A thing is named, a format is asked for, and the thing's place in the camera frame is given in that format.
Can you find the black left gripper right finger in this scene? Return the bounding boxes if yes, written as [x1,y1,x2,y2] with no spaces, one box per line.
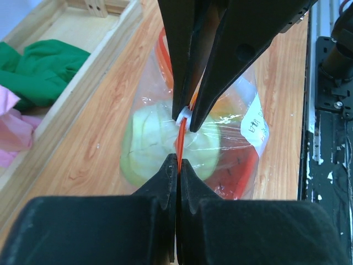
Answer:
[179,160,349,264]

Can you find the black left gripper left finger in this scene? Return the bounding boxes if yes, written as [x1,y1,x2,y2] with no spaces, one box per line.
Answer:
[1,154,177,264]

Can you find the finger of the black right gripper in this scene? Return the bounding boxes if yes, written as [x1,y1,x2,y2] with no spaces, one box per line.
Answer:
[158,1,212,120]
[190,0,315,132]

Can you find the clear zip top bag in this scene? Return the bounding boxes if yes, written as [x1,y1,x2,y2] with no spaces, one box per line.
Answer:
[120,31,269,200]

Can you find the green cabbage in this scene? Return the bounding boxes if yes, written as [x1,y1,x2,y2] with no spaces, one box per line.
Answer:
[120,100,221,187]

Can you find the wooden clothes rack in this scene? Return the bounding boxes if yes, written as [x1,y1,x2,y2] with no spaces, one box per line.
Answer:
[0,0,144,230]

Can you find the pink shirt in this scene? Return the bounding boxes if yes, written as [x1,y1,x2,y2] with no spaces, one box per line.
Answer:
[1,86,41,168]

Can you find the green cloth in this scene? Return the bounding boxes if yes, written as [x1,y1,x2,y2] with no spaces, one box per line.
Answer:
[1,39,90,112]

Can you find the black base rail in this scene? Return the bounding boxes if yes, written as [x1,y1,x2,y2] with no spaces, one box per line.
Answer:
[297,1,352,258]

